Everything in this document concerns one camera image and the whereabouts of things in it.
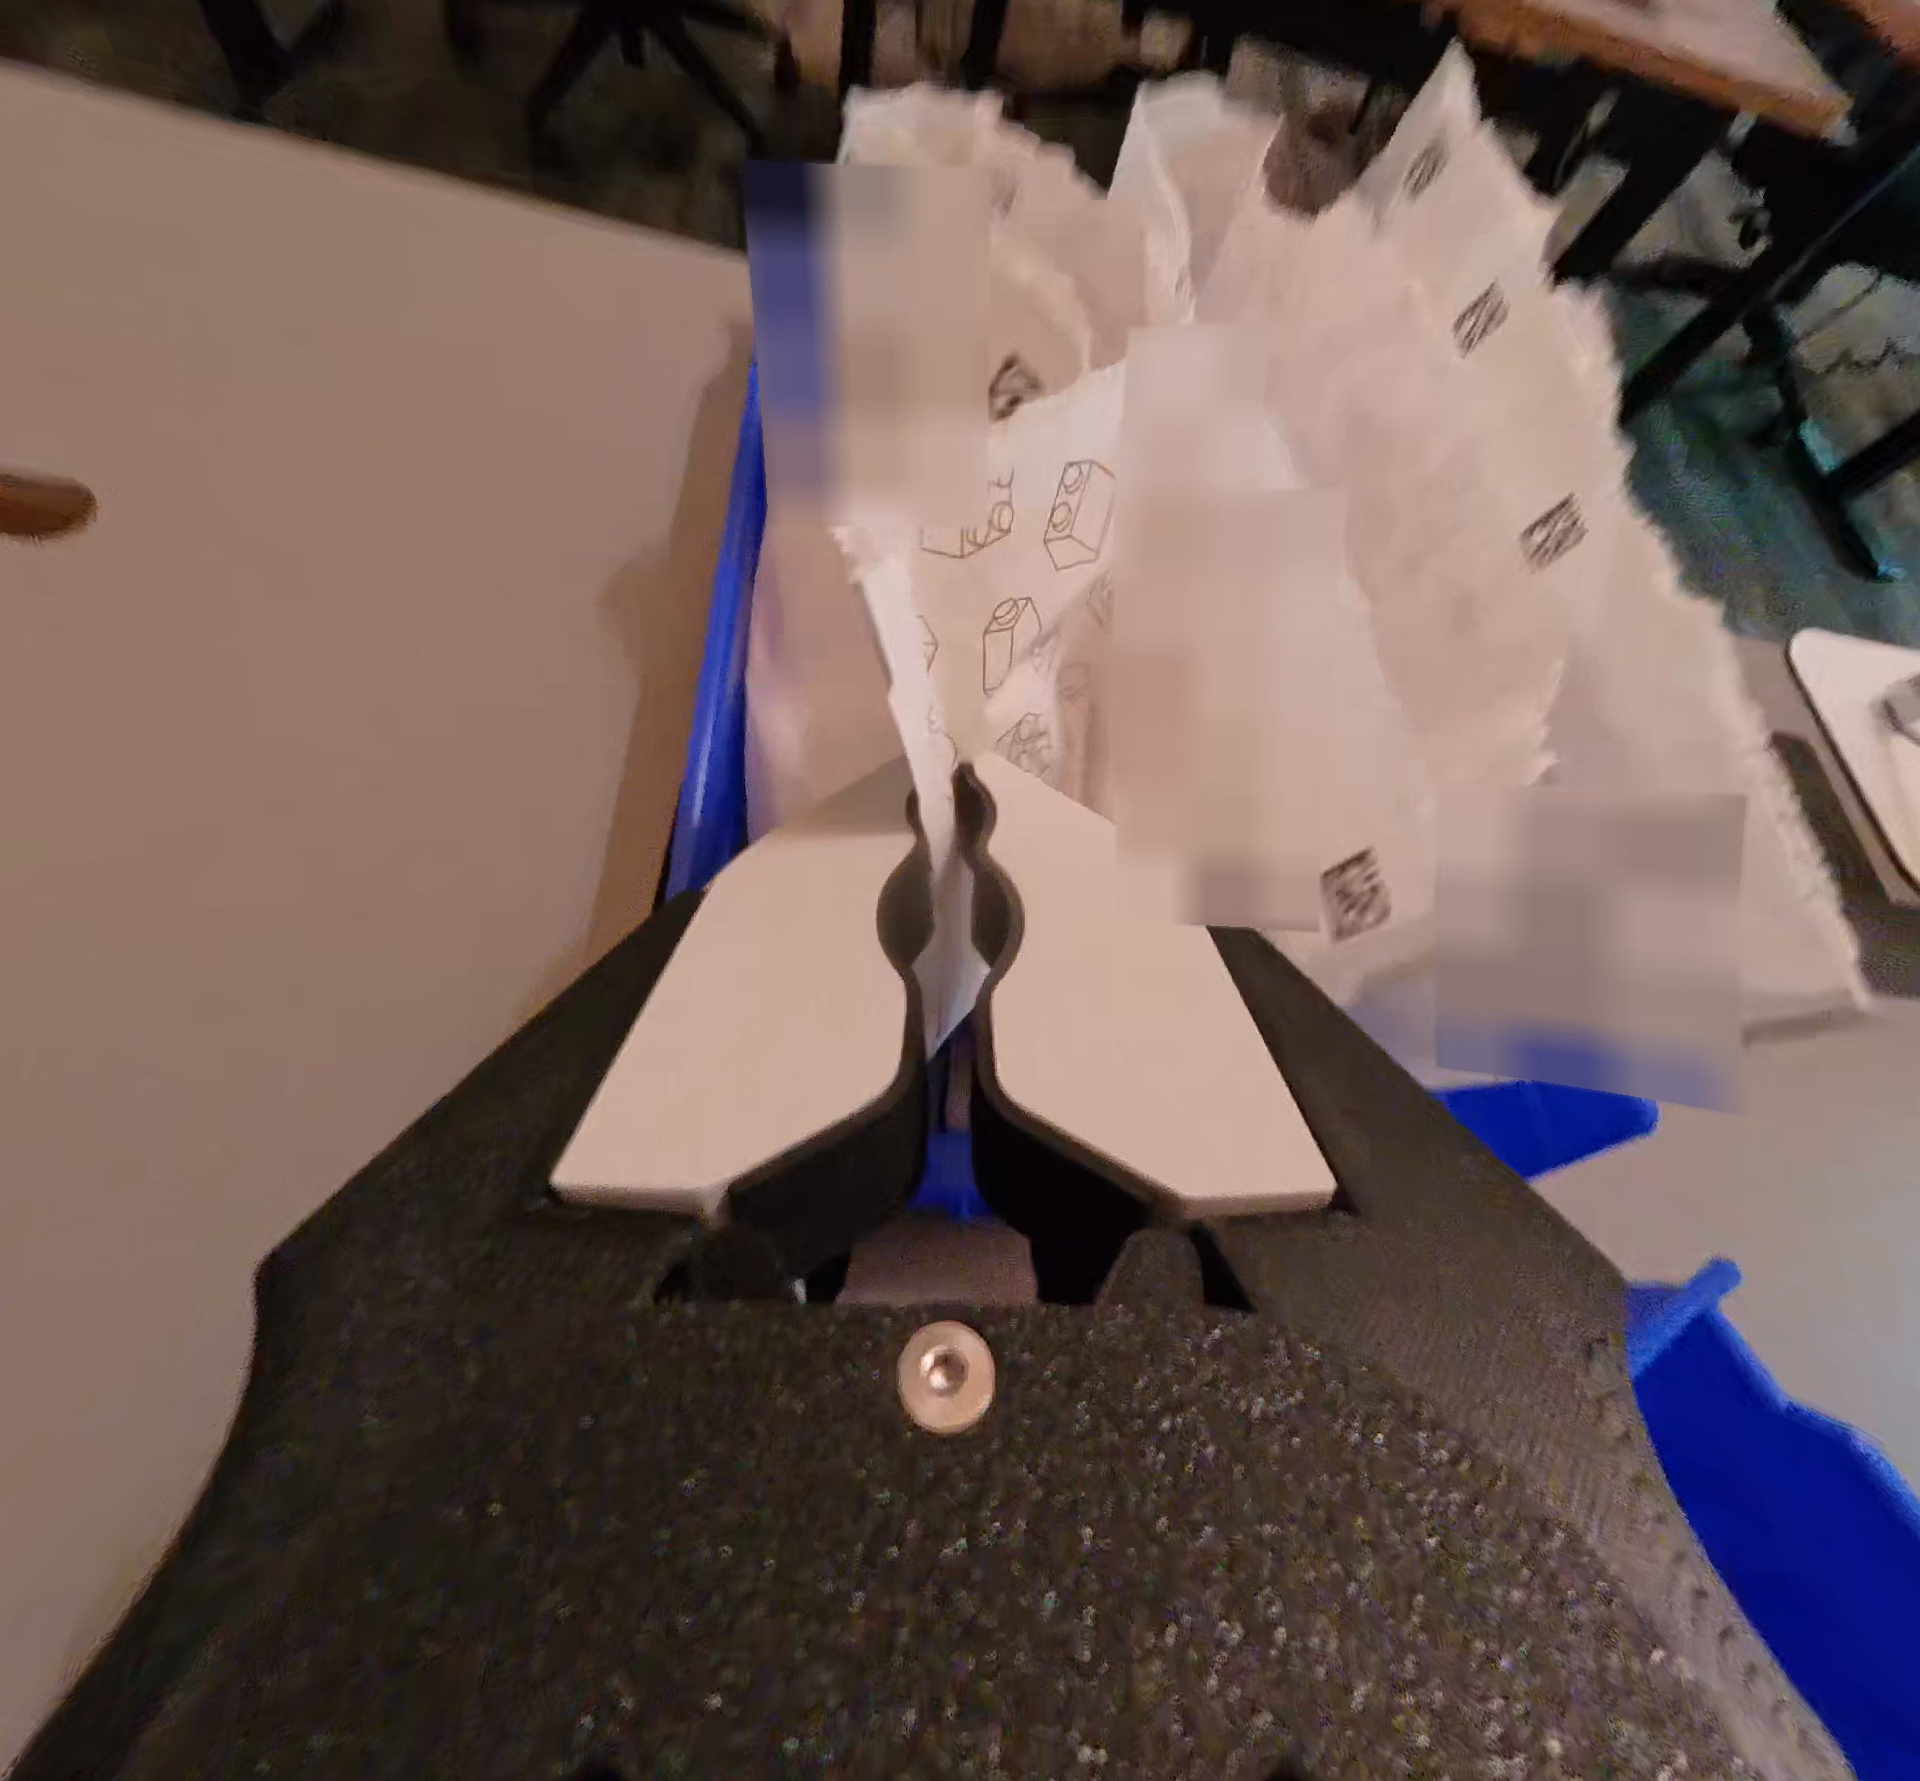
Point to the blue plastic object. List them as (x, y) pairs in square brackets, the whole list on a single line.
[(1800, 1587)]

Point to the white desk lamp stand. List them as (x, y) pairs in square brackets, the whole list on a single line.
[(1860, 744)]

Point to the brown oval object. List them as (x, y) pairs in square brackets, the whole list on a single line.
[(45, 504)]

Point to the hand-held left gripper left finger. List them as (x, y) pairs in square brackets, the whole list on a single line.
[(734, 1047)]

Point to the pile of empty paper bags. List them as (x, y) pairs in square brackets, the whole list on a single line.
[(1499, 461)]

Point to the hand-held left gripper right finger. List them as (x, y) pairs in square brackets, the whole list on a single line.
[(1140, 1061)]

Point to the small printed paper bag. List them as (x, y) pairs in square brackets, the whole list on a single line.
[(1034, 611)]

